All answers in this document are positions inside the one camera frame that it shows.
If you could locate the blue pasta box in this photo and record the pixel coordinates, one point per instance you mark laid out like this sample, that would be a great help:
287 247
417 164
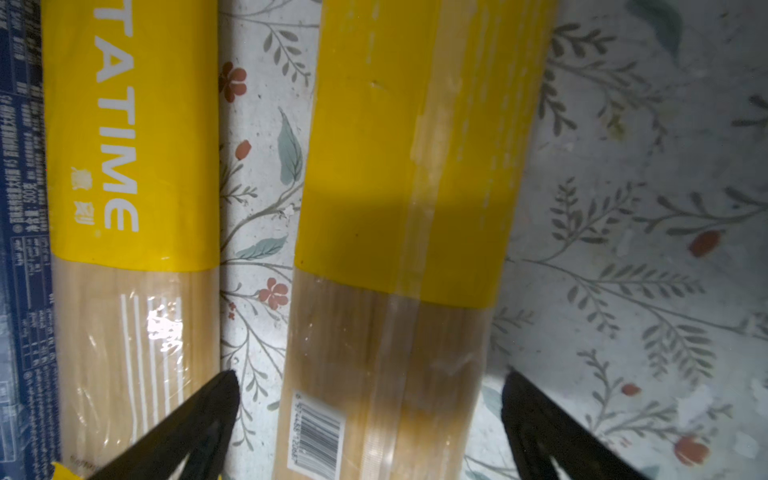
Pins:
30 435

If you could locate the floral table mat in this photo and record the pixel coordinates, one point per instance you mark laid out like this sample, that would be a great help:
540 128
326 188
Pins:
635 289

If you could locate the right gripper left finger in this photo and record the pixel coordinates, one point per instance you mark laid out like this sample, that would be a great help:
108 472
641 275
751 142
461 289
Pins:
191 443

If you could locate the yellow spaghetti bag with barcode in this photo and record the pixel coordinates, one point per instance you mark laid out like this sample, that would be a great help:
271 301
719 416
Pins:
421 122

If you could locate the yellow Pastatime spaghetti bag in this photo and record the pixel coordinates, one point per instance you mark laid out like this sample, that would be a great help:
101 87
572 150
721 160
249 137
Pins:
132 130

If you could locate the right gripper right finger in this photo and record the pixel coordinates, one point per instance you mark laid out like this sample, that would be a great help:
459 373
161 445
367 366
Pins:
544 438

